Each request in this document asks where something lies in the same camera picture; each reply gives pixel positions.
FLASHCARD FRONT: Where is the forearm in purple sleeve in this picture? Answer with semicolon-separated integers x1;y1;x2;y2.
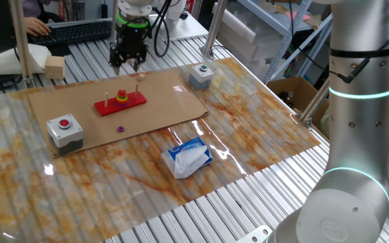
22;0;43;18

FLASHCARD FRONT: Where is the large wooden block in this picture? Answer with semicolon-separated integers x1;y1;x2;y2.
45;55;66;80

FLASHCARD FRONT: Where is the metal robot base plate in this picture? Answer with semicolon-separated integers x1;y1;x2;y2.
234;224;274;243

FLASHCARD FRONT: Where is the red Hanoi base with pegs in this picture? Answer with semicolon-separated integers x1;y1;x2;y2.
93;83;147;117

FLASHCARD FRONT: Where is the marble pattern table mat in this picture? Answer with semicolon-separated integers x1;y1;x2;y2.
0;57;322;243

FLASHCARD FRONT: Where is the black computer case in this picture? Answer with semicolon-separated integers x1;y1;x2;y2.
312;55;331;101

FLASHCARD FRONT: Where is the olive green bag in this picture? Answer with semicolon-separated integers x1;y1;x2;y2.
319;107;332;139

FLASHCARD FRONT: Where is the person hand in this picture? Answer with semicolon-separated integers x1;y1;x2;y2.
24;16;52;37

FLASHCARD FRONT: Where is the red push button box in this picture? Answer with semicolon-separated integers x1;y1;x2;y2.
46;113;84;157

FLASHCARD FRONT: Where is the brown cardboard sheet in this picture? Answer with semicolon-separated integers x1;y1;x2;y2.
28;69;210;159

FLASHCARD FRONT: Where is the aluminium frame post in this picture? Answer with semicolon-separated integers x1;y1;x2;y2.
199;0;229;60
110;0;120;45
299;79;331;131
9;0;36;89

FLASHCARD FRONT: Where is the black computer keyboard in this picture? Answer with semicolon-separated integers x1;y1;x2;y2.
28;19;113;47

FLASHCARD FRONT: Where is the blue white tissue pack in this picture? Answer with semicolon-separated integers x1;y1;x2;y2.
160;136;213;180

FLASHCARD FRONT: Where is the white metal shelf rack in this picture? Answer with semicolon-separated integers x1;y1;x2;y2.
214;0;334;84

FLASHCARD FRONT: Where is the black camera cable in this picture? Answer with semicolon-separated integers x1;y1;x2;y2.
149;0;172;58

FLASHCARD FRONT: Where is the translucent plastic storage box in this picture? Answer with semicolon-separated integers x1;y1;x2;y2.
248;28;285;63

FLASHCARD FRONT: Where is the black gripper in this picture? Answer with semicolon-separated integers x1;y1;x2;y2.
108;26;149;77

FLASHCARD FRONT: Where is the green push button box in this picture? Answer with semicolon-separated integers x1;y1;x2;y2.
188;63;215;90

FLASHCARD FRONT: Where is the open cardboard box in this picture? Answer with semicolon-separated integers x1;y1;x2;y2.
265;76;331;128

